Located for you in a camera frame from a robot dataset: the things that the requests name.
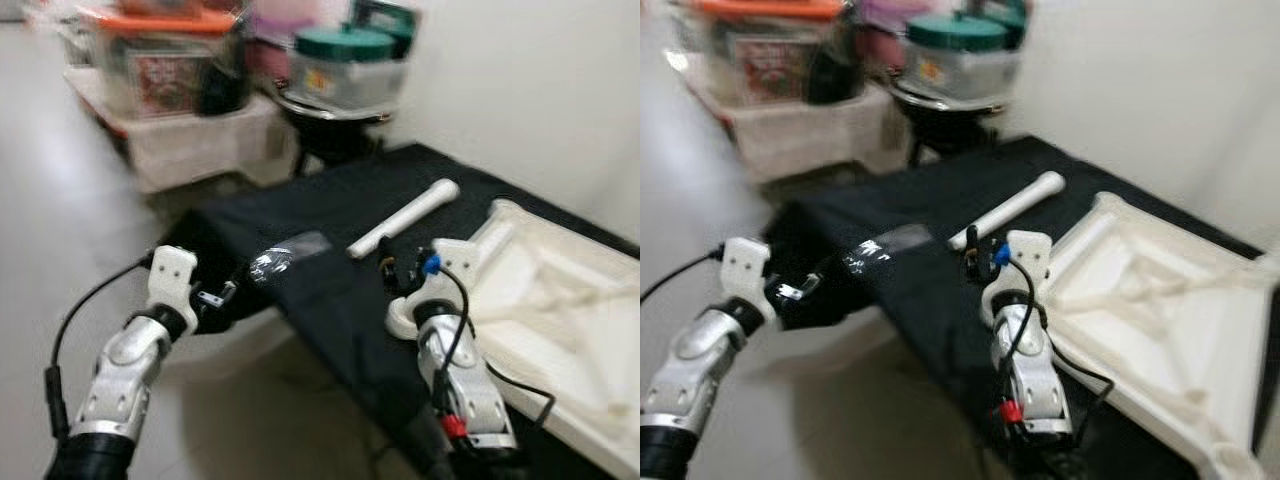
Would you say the black tablecloth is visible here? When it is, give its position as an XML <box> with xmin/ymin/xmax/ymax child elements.
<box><xmin>765</xmin><ymin>135</ymin><xmax>1280</xmax><ymax>480</ymax></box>
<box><xmin>160</xmin><ymin>140</ymin><xmax>641</xmax><ymax>480</ymax></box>

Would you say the black wok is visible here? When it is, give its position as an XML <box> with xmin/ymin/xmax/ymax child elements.
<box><xmin>885</xmin><ymin>80</ymin><xmax>1002</xmax><ymax>162</ymax></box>
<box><xmin>270</xmin><ymin>90</ymin><xmax>392</xmax><ymax>167</ymax></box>

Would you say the beige cloth covered bench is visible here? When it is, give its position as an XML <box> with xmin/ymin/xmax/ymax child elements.
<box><xmin>665</xmin><ymin>55</ymin><xmax>912</xmax><ymax>182</ymax></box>
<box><xmin>70</xmin><ymin>70</ymin><xmax>302</xmax><ymax>192</ymax></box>

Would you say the white plastic table top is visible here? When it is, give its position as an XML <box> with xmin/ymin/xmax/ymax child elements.
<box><xmin>980</xmin><ymin>192</ymin><xmax>1280</xmax><ymax>480</ymax></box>
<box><xmin>385</xmin><ymin>198</ymin><xmax>641</xmax><ymax>480</ymax></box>

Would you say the clear plastic storage box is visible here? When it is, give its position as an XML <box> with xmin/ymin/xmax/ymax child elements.
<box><xmin>290</xmin><ymin>50</ymin><xmax>412</xmax><ymax>110</ymax></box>
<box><xmin>905</xmin><ymin>40</ymin><xmax>1022</xmax><ymax>102</ymax></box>

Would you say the black bag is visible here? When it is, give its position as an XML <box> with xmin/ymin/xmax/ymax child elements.
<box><xmin>200</xmin><ymin>60</ymin><xmax>252</xmax><ymax>117</ymax></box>
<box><xmin>808</xmin><ymin>45</ymin><xmax>862</xmax><ymax>107</ymax></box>

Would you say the red printed carton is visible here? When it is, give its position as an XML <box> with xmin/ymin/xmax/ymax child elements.
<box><xmin>130</xmin><ymin>55</ymin><xmax>207</xmax><ymax>114</ymax></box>
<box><xmin>735</xmin><ymin>35</ymin><xmax>812</xmax><ymax>102</ymax></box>

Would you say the green pot with lid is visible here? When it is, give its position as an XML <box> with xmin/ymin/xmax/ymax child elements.
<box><xmin>905</xmin><ymin>12</ymin><xmax>1007</xmax><ymax>54</ymax></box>
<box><xmin>295</xmin><ymin>25</ymin><xmax>397</xmax><ymax>64</ymax></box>

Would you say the pink box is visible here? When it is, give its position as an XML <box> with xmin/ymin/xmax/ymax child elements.
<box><xmin>860</xmin><ymin>0</ymin><xmax>932</xmax><ymax>72</ymax></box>
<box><xmin>245</xmin><ymin>0</ymin><xmax>322</xmax><ymax>82</ymax></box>

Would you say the orange lidded storage box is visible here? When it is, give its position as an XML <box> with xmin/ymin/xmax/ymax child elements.
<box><xmin>80</xmin><ymin>5</ymin><xmax>241</xmax><ymax>117</ymax></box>
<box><xmin>690</xmin><ymin>0</ymin><xmax>846</xmax><ymax>102</ymax></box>

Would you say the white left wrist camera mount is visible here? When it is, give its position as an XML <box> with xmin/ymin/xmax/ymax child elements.
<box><xmin>145</xmin><ymin>245</ymin><xmax>199</xmax><ymax>326</ymax></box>
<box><xmin>722</xmin><ymin>237</ymin><xmax>776</xmax><ymax>321</ymax></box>

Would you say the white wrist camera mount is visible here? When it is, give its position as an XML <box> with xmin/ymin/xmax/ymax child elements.
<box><xmin>425</xmin><ymin>238</ymin><xmax>483</xmax><ymax>301</ymax></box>
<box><xmin>145</xmin><ymin>245</ymin><xmax>199</xmax><ymax>326</ymax></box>
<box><xmin>722</xmin><ymin>237</ymin><xmax>776</xmax><ymax>321</ymax></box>
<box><xmin>995</xmin><ymin>230</ymin><xmax>1051</xmax><ymax>301</ymax></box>

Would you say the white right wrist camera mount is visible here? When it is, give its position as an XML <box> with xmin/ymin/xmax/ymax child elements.
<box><xmin>425</xmin><ymin>238</ymin><xmax>483</xmax><ymax>301</ymax></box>
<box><xmin>995</xmin><ymin>230</ymin><xmax>1051</xmax><ymax>301</ymax></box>

